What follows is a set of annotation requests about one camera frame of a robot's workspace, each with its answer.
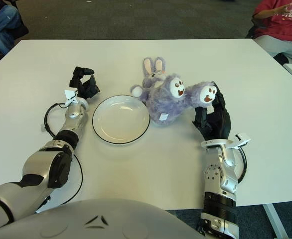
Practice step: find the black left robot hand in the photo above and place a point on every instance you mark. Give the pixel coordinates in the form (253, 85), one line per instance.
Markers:
(88, 88)

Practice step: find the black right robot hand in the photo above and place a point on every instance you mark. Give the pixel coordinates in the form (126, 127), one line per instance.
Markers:
(218, 119)

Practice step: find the purple plush bunny doll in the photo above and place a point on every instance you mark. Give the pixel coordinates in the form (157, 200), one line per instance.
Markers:
(166, 107)

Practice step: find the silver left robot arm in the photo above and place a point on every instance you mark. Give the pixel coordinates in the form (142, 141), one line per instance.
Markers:
(43, 164)

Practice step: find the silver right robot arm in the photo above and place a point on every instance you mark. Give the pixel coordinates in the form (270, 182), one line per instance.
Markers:
(218, 174)

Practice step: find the white plate with dark rim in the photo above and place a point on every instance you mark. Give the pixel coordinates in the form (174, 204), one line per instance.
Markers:
(121, 122)

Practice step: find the black office chair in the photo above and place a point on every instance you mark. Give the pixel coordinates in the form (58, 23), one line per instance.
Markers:
(21, 31)
(252, 31)

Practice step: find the person in blue jeans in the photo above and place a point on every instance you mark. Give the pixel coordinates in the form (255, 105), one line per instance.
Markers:
(4, 22)

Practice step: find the person in red shirt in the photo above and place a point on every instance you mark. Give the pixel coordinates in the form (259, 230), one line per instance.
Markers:
(280, 25)

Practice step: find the white table leg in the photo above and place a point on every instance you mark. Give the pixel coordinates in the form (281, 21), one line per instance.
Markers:
(273, 219)

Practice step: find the grey robot torso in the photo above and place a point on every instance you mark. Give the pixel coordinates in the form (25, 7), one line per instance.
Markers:
(98, 219)

